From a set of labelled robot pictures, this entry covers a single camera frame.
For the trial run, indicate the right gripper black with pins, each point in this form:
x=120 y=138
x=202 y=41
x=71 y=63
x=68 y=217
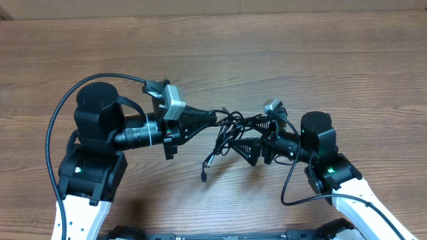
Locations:
x=269 y=141

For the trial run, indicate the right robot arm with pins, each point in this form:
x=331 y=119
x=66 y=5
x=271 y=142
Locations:
x=330 y=174

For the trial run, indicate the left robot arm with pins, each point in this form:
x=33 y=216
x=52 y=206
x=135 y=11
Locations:
x=108 y=124

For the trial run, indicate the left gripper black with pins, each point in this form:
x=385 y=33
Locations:
x=191 y=118

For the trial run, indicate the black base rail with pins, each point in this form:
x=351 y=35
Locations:
x=230 y=236

